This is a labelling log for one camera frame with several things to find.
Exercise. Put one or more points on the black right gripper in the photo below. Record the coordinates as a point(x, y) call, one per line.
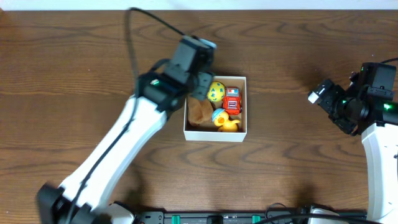
point(336, 92)

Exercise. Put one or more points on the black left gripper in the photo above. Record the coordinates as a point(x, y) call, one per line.
point(202, 86)

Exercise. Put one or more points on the yellow ball blue letters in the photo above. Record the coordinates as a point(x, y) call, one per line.
point(216, 92)

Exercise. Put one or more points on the brown plush toy animal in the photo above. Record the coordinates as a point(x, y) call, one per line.
point(199, 112)

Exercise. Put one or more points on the red toy fire truck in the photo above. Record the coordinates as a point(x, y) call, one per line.
point(232, 100)

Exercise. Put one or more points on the yellow rubber duck blue cap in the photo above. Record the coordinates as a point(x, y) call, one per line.
point(221, 119)

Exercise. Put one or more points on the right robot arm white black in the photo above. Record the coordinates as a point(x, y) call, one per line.
point(369, 112)

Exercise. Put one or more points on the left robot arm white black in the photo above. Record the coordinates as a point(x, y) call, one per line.
point(83, 197)

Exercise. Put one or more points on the white cardboard box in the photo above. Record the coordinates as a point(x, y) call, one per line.
point(208, 131)

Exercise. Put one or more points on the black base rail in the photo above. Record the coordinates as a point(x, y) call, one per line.
point(234, 217)

